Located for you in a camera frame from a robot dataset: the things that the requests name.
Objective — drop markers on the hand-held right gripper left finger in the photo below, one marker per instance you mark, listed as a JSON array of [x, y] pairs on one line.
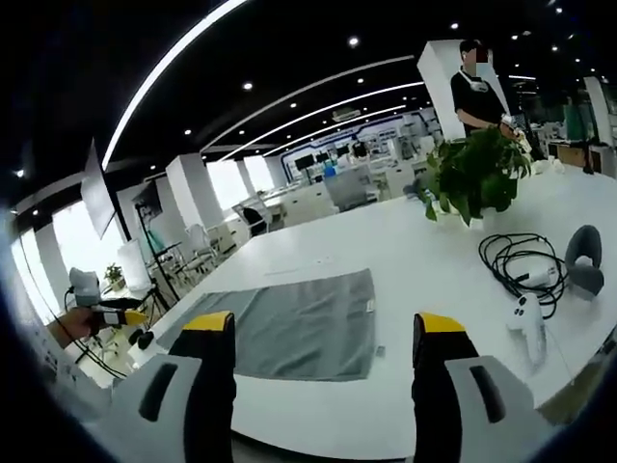
[[193, 386]]

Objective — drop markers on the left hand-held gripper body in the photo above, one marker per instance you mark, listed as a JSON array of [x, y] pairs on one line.
[[84, 289]]

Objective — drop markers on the white office chair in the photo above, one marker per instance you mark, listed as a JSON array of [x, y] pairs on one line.
[[197, 246]]

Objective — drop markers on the black tripod stand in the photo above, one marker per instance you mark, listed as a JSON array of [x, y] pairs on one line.
[[156, 270]]

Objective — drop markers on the small green potted plant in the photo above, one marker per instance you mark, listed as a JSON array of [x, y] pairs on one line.
[[114, 276]]

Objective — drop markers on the grey neck-worn device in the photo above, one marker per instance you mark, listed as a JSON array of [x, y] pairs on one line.
[[585, 263]]

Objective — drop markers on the white handheld controller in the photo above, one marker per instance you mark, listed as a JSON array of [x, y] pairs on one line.
[[528, 323]]

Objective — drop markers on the person's left hand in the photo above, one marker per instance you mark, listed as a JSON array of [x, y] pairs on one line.
[[74, 328]]

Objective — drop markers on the hanging grey panel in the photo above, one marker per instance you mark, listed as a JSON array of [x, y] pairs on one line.
[[98, 193]]

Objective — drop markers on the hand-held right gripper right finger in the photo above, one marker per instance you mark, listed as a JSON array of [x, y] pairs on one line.
[[463, 386]]

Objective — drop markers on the white table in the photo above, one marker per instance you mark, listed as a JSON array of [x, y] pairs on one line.
[[385, 270]]

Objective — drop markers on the white power adapter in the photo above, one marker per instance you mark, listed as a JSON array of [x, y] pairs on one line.
[[536, 276]]

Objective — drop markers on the grey towel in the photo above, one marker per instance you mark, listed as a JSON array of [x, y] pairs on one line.
[[289, 328]]

